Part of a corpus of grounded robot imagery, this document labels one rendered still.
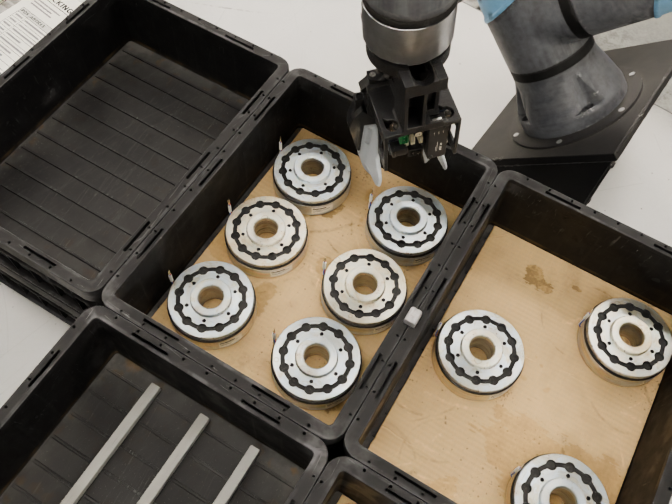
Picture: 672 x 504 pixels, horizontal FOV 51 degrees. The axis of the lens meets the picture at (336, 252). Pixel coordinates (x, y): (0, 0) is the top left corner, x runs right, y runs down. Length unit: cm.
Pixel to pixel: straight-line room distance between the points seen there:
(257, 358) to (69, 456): 23
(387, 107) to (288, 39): 69
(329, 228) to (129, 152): 30
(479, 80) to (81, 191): 70
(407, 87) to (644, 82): 55
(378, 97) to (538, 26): 36
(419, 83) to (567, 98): 45
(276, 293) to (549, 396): 35
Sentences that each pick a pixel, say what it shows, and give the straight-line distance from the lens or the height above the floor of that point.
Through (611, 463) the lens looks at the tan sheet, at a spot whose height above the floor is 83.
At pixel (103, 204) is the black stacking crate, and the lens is 97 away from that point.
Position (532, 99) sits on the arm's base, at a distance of 102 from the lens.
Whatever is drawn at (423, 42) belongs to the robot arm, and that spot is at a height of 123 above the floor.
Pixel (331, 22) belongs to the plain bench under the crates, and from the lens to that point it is 134.
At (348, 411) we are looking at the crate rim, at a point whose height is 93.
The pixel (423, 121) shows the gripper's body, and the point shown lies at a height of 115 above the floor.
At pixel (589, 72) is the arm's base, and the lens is 101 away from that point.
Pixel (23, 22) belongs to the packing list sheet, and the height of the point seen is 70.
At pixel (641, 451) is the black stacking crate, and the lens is 88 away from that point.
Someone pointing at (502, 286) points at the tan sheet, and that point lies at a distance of 91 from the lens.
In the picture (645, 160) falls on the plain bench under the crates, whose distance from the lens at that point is 128.
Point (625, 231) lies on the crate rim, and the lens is 88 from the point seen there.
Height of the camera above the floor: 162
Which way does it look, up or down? 61 degrees down
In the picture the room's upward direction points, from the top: 6 degrees clockwise
